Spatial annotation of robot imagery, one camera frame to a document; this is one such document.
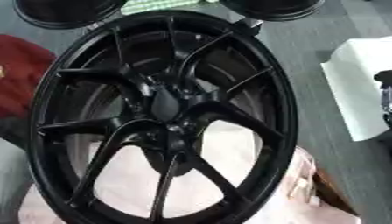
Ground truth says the red fabric bag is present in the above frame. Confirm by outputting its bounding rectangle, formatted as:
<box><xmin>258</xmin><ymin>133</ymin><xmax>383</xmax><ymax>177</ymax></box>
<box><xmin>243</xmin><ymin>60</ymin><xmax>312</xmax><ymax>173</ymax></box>
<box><xmin>0</xmin><ymin>34</ymin><xmax>59</xmax><ymax>119</ymax></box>

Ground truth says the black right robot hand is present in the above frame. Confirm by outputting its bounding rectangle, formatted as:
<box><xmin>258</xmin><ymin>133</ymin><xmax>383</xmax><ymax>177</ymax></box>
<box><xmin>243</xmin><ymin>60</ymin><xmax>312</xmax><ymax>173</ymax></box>
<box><xmin>372</xmin><ymin>69</ymin><xmax>392</xmax><ymax>130</ymax></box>

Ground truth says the black spoked wheel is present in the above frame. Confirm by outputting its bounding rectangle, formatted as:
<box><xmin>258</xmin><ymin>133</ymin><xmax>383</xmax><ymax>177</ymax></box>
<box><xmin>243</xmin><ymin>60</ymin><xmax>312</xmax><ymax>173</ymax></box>
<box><xmin>25</xmin><ymin>10</ymin><xmax>300</xmax><ymax>224</ymax></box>

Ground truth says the black round wheel rim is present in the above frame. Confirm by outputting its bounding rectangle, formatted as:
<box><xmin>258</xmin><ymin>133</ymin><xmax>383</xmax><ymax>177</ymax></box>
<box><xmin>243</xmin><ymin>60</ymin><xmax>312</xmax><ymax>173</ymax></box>
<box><xmin>217</xmin><ymin>0</ymin><xmax>326</xmax><ymax>22</ymax></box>
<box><xmin>12</xmin><ymin>0</ymin><xmax>130</xmax><ymax>30</ymax></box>

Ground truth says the white paper sheet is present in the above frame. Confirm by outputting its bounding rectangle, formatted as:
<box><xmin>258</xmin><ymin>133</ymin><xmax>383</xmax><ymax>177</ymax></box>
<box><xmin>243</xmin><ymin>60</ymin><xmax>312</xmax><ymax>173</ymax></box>
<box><xmin>318</xmin><ymin>36</ymin><xmax>392</xmax><ymax>143</ymax></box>

